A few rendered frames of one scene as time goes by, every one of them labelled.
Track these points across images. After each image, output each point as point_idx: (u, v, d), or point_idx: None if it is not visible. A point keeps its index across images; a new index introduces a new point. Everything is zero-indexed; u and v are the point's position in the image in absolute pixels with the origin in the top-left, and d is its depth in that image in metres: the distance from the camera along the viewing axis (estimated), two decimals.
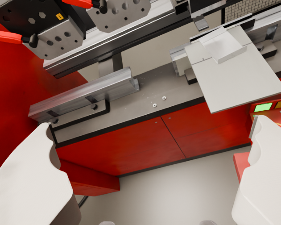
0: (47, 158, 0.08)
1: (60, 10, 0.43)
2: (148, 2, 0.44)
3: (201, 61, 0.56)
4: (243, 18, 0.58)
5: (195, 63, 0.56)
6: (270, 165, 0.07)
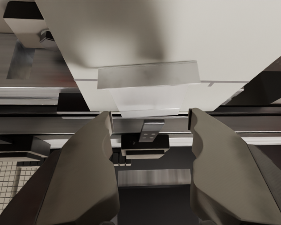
0: (101, 144, 0.09)
1: None
2: None
3: (220, 81, 0.19)
4: (79, 114, 0.28)
5: (237, 82, 0.19)
6: (211, 152, 0.08)
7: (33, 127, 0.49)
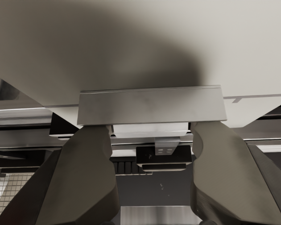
0: (101, 144, 0.09)
1: None
2: None
3: (252, 95, 0.12)
4: None
5: (279, 96, 0.12)
6: (212, 152, 0.08)
7: (48, 139, 0.47)
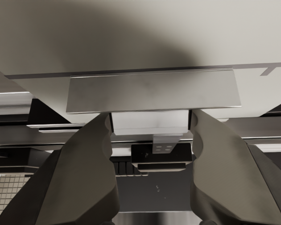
0: (101, 144, 0.09)
1: None
2: None
3: None
4: (62, 127, 0.20)
5: None
6: (211, 152, 0.08)
7: (35, 136, 0.43)
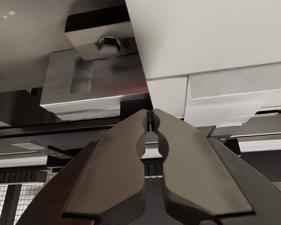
0: (134, 143, 0.09)
1: None
2: None
3: None
4: None
5: None
6: (178, 152, 0.08)
7: (91, 140, 0.50)
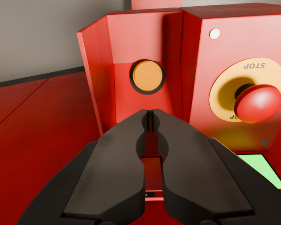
0: (134, 143, 0.09)
1: None
2: None
3: None
4: None
5: None
6: (178, 152, 0.08)
7: None
